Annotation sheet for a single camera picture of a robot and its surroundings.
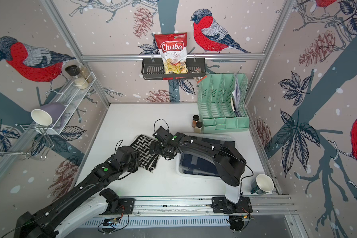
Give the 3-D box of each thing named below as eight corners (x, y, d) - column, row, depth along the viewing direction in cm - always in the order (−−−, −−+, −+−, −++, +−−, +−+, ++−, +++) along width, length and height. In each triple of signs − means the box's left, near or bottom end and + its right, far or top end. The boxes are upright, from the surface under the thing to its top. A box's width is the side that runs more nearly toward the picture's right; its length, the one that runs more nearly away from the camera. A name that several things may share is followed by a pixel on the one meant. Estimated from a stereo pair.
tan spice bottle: (193, 134, 103) (194, 127, 96) (196, 126, 107) (197, 119, 101) (199, 135, 102) (200, 129, 96) (202, 127, 106) (203, 120, 100)
